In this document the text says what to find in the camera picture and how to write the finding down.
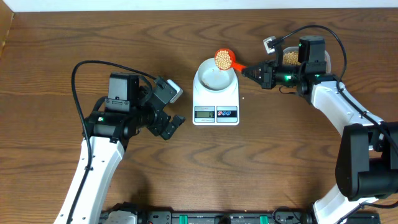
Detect red plastic measuring scoop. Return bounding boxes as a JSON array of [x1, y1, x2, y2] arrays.
[[215, 49, 246, 72]]

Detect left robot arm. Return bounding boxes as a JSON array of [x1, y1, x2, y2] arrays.
[[55, 73, 185, 223]]

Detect pale grey round bowl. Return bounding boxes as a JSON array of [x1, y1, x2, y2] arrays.
[[197, 58, 236, 91]]

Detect clear plastic container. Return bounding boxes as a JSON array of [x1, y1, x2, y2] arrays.
[[283, 47, 331, 73]]

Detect soybeans in container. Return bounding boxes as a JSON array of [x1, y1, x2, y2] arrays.
[[283, 51, 301, 65]]

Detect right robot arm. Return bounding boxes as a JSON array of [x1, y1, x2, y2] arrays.
[[242, 35, 397, 223]]

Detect white digital kitchen scale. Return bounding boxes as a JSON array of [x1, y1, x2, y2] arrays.
[[192, 73, 239, 126]]

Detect soybeans in scoop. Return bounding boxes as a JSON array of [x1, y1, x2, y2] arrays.
[[215, 50, 233, 70]]

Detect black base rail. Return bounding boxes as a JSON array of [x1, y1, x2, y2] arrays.
[[99, 202, 382, 224]]

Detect black left camera cable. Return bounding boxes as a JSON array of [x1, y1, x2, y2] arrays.
[[65, 60, 158, 224]]

